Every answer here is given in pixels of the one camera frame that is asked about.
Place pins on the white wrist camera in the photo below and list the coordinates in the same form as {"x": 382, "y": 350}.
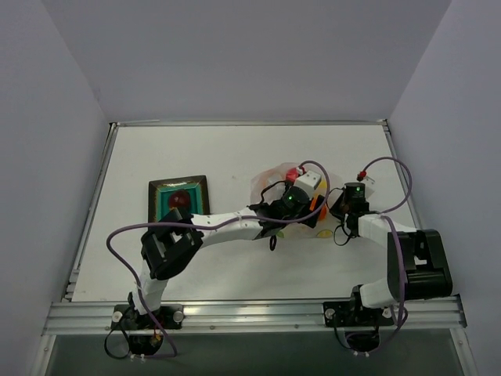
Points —
{"x": 308, "y": 182}
{"x": 363, "y": 177}

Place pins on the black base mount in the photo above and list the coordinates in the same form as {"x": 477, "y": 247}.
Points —
{"x": 145, "y": 336}
{"x": 356, "y": 313}

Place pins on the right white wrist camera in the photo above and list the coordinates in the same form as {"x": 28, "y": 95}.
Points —
{"x": 363, "y": 177}

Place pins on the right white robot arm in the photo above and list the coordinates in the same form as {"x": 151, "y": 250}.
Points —
{"x": 417, "y": 266}

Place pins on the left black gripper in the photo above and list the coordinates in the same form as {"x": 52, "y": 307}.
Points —
{"x": 313, "y": 213}

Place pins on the aluminium front rail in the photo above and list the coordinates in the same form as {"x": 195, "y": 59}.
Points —
{"x": 256, "y": 316}

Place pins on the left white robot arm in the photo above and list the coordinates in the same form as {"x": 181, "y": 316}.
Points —
{"x": 167, "y": 250}

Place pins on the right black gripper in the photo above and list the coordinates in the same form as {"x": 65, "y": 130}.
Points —
{"x": 339, "y": 208}

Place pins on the square teal ceramic plate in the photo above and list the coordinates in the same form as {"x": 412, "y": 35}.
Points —
{"x": 190, "y": 193}

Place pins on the clear printed plastic bag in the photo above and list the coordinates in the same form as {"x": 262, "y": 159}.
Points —
{"x": 323, "y": 230}

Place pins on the bright red fake apple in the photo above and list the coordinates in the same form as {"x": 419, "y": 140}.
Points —
{"x": 292, "y": 174}

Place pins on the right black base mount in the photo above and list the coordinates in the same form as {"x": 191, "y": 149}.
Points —
{"x": 356, "y": 313}

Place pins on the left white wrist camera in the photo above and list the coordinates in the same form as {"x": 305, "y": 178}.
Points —
{"x": 308, "y": 182}

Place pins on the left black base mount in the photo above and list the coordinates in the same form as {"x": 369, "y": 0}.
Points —
{"x": 145, "y": 336}

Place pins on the orange fake tangerine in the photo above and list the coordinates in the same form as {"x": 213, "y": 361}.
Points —
{"x": 318, "y": 207}

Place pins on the dark red fake fruit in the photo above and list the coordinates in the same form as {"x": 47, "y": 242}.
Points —
{"x": 180, "y": 199}

